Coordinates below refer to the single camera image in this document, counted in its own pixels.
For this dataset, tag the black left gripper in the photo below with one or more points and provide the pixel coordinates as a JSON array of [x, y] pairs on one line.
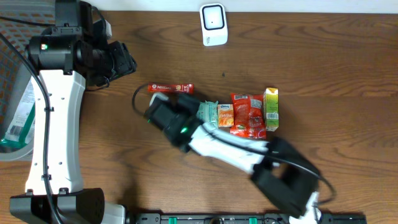
[[127, 63]]

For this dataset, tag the green 3M gloves pack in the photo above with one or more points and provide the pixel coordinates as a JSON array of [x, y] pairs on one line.
[[20, 132]]

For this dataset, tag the mint green wipes pack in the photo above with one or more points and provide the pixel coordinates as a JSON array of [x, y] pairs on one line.
[[208, 112]]

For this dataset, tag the grey plastic basket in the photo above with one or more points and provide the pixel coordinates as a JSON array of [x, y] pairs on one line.
[[20, 20]]

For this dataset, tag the red Nestle sachet stick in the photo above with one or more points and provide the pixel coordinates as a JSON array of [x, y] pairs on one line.
[[171, 88]]

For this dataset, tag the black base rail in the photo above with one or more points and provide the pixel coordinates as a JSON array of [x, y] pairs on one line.
[[267, 218]]

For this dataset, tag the red snack bag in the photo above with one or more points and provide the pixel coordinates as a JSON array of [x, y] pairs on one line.
[[248, 118]]

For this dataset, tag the white barcode scanner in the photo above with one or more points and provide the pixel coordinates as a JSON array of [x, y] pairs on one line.
[[213, 24]]

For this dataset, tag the green tea drink carton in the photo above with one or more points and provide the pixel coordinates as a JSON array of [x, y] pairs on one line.
[[271, 108]]

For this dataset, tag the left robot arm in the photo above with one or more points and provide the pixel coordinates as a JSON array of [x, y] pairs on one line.
[[74, 53]]

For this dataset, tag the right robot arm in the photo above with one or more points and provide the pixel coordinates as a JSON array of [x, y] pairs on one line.
[[275, 167]]

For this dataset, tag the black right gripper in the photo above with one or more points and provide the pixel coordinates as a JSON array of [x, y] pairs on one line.
[[186, 103]]

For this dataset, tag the orange Kleenex tissue pack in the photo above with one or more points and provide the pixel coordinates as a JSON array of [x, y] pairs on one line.
[[225, 115]]

